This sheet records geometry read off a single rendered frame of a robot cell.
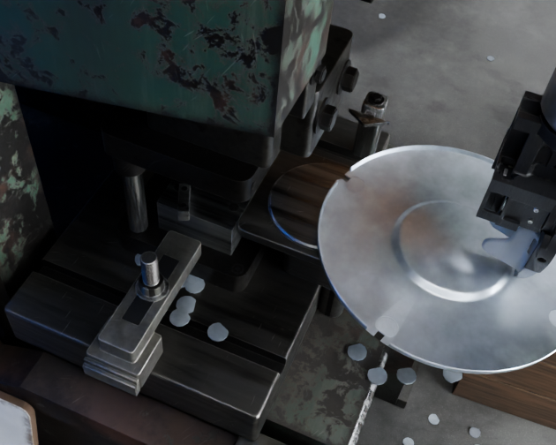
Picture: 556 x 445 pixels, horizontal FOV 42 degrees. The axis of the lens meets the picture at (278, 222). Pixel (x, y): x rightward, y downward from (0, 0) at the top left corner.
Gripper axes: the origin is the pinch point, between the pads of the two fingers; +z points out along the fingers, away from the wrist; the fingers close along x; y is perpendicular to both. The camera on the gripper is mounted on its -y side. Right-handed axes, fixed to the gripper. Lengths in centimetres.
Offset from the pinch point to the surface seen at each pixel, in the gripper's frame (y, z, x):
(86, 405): 39.0, 17.4, 25.4
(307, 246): 21.8, 1.2, 6.2
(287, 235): 24.2, 1.1, 5.8
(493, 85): 8, 80, -131
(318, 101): 23.3, -16.9, 4.5
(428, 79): 26, 80, -125
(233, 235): 29.9, 2.7, 7.1
